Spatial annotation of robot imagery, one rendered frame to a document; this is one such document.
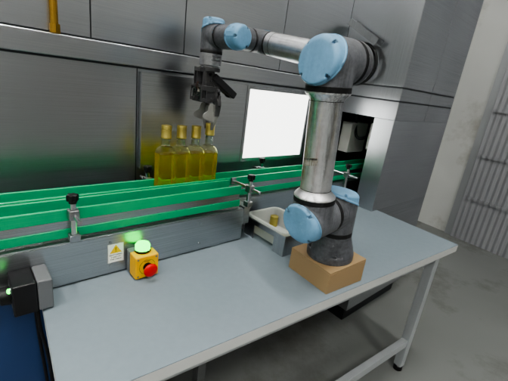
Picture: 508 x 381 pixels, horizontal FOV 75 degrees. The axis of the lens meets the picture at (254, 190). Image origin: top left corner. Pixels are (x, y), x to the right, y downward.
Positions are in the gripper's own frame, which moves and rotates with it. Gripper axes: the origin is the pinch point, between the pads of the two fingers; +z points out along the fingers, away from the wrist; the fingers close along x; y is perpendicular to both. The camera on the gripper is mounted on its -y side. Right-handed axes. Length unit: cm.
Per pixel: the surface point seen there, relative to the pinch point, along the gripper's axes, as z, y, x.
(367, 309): 116, -122, 22
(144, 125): 2.5, 19.8, -11.8
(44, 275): 33, 58, 22
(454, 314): 116, -173, 59
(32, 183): 21, 54, -14
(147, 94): -8.5, 19.3, -11.8
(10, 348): 57, 66, 14
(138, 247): 32, 35, 21
